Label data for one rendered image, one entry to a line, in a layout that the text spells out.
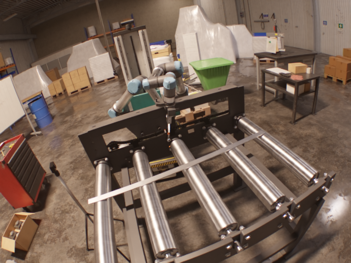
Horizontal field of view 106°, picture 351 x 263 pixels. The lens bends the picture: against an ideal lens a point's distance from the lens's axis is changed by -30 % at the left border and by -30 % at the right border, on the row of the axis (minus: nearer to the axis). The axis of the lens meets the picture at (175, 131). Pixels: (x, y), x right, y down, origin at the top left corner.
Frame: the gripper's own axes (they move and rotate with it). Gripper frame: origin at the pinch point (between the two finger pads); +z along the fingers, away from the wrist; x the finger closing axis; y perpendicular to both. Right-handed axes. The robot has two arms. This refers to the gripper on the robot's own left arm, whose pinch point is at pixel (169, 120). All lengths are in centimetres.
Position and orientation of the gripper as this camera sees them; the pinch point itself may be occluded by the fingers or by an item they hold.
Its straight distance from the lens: 131.1
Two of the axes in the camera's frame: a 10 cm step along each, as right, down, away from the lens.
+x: -2.9, -6.6, 6.9
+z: -0.4, 7.3, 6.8
